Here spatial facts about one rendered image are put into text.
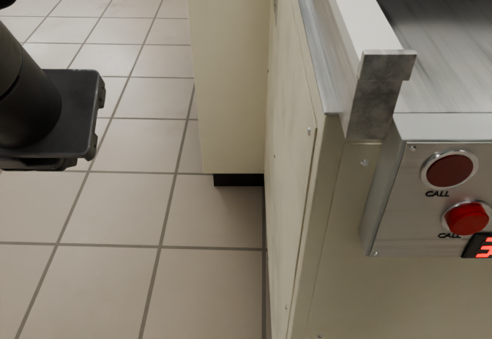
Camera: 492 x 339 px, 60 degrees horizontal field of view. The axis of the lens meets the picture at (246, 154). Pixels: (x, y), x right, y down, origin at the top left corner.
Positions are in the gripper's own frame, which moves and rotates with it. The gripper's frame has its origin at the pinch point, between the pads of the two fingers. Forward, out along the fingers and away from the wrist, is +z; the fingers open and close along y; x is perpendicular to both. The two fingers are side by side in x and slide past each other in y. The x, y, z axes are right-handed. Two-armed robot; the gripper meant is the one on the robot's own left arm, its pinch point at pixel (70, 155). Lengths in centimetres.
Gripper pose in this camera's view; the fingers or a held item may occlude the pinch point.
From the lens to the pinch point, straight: 40.7
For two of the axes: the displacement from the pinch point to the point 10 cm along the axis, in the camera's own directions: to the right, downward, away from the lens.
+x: -0.1, 9.4, -3.4
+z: -0.1, 3.4, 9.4
